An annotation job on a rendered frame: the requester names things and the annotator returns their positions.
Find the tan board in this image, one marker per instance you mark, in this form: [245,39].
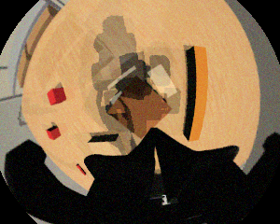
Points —
[107,146]

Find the red cube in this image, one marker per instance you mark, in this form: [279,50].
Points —
[53,132]
[56,96]

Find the brown square block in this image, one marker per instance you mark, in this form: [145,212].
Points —
[139,107]

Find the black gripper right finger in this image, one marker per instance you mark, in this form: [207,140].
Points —
[179,164]

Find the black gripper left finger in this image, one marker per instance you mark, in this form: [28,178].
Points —
[136,167]

